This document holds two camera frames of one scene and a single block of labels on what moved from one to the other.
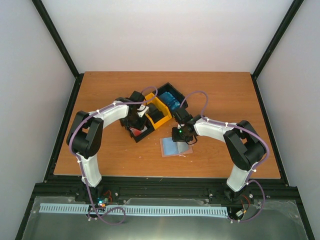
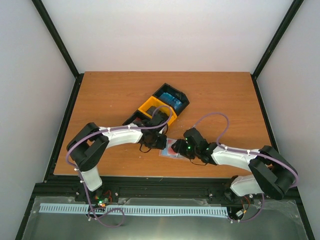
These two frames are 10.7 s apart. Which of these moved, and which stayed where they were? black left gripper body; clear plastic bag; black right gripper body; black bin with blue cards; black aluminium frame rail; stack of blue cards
Moved: clear plastic bag; black left gripper body; black right gripper body
Stayed: black bin with blue cards; stack of blue cards; black aluminium frame rail
